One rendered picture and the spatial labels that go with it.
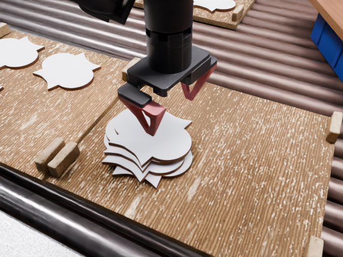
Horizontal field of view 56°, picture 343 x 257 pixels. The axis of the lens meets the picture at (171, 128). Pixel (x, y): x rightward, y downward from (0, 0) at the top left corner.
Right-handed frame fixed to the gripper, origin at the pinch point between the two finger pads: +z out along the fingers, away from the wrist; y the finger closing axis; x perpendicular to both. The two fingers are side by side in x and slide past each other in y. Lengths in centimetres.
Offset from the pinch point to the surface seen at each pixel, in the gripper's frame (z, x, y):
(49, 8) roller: 11, -66, -23
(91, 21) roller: 12, -50, -26
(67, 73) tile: 8.4, -31.2, -3.1
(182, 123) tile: 6.0, -0.6, -4.0
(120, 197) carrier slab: 9.1, -0.4, 12.1
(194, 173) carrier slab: 9.3, 5.8, 1.5
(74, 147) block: 6.4, -11.7, 10.8
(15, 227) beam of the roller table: 10.9, -10.3, 24.6
